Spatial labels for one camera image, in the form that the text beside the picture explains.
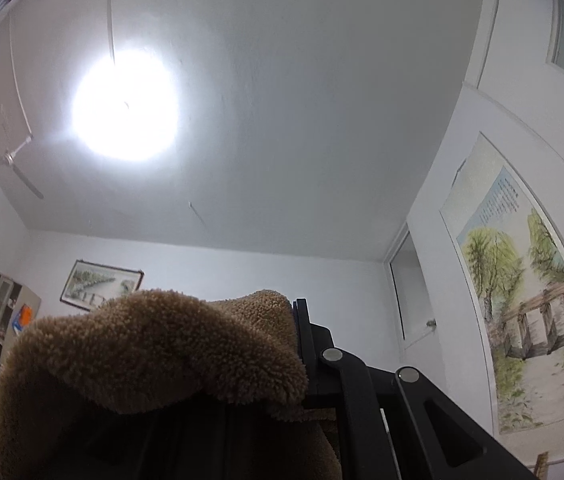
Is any brown fleece sweater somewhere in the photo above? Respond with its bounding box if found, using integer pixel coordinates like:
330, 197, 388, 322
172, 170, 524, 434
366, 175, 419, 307
0, 289, 343, 480

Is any white ceiling conduit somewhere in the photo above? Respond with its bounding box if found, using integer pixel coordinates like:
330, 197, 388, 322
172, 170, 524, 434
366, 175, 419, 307
106, 0, 118, 67

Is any white interior window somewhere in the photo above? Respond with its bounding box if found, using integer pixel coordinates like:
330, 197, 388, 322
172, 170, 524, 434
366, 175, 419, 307
383, 222, 439, 357

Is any round ceiling light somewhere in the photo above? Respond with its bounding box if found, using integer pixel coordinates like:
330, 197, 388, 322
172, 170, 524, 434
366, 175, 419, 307
70, 49, 181, 162

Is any framed landscape painting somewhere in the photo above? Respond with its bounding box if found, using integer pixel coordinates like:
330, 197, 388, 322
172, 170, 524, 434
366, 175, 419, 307
60, 259, 145, 310

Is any white ceiling fan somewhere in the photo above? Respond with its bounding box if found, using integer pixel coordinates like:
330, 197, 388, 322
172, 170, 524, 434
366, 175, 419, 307
0, 134, 45, 200

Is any landscape scroll wall poster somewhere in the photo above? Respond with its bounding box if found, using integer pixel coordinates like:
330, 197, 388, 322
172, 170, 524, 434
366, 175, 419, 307
439, 131, 564, 436

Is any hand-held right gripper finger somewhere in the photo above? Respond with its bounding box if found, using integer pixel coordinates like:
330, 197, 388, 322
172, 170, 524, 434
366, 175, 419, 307
292, 298, 539, 480

